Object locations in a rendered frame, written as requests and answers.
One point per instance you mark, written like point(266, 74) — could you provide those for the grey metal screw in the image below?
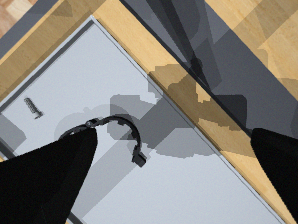
point(35, 114)

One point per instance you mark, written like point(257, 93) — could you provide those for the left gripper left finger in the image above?
point(41, 186)

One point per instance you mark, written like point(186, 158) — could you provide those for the light grey flat tray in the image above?
point(185, 179)

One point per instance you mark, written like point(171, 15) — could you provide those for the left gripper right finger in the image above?
point(278, 156)

